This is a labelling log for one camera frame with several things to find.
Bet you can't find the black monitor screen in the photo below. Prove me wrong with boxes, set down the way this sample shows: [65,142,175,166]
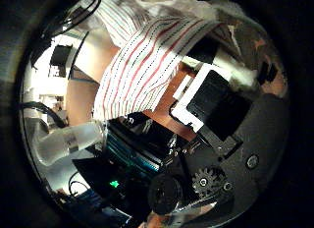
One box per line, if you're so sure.
[48,44,73,79]

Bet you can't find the dark equipment rack teal lights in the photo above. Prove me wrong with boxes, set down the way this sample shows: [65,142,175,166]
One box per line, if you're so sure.
[72,111,197,202]

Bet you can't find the black cable bundle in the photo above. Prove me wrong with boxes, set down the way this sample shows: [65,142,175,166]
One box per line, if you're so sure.
[42,0,104,39]

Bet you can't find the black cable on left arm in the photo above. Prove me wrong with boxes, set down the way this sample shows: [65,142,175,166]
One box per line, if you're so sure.
[21,101,68,129]

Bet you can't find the white red striped cloth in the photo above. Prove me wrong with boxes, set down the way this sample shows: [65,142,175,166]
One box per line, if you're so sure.
[92,0,224,121]

